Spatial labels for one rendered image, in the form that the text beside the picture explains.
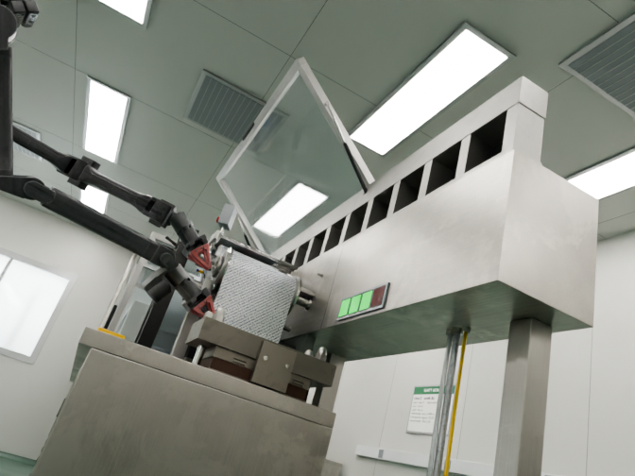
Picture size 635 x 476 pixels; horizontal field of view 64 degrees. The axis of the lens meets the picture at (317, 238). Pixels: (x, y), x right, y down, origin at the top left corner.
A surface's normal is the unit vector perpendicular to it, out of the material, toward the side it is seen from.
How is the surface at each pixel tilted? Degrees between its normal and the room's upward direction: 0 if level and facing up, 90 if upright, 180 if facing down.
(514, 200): 90
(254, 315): 90
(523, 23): 180
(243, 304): 90
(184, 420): 90
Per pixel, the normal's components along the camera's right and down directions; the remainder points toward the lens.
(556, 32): -0.26, 0.87
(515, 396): -0.86, -0.40
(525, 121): 0.43, -0.28
